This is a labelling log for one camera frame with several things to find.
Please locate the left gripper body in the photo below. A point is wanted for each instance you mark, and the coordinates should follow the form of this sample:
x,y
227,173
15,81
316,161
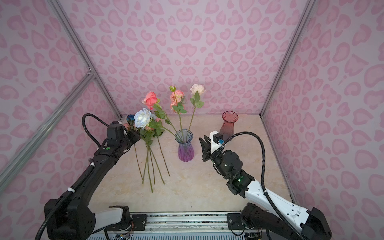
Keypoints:
x,y
130,138

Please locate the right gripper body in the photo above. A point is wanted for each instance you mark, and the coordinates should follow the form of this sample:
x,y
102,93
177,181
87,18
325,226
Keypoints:
x,y
208,155

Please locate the dark blue rose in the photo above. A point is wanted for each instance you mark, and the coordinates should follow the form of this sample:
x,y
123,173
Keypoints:
x,y
131,119

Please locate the white blue rose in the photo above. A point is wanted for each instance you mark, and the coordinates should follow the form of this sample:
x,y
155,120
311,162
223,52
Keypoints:
x,y
150,128

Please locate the purple blue glass vase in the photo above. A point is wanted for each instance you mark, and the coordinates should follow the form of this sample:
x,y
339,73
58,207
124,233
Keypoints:
x,y
186,151

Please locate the pink red rose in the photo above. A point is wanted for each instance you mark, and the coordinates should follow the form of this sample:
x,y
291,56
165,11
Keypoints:
x,y
153,103

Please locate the cream pink rose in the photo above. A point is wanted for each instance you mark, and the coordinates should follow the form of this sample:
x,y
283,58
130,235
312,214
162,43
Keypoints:
x,y
196,99

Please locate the pink peony flower stem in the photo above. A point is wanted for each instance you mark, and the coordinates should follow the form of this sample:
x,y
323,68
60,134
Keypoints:
x,y
178,102

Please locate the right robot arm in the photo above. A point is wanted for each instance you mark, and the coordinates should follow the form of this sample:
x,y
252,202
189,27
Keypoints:
x,y
265,210

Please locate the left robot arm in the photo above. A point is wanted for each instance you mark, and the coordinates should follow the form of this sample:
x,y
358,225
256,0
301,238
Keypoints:
x,y
69,217

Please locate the red grey glass vase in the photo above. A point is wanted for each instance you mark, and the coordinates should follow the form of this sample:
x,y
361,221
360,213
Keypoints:
x,y
227,129

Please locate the pink rose bunch on table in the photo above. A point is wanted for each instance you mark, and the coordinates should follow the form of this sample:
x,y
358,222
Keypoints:
x,y
147,172

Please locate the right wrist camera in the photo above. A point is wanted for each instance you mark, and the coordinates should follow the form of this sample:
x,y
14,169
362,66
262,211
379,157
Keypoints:
x,y
217,142

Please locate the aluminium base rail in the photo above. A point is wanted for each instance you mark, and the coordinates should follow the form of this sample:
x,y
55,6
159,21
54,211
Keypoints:
x,y
186,226

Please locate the left aluminium frame bar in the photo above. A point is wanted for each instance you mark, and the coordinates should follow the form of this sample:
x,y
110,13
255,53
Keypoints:
x,y
39,136

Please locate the left corner aluminium post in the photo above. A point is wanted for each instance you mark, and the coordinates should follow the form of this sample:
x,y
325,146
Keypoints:
x,y
64,20

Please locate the right aluminium frame post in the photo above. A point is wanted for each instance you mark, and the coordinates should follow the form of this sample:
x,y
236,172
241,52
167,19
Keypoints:
x,y
303,22

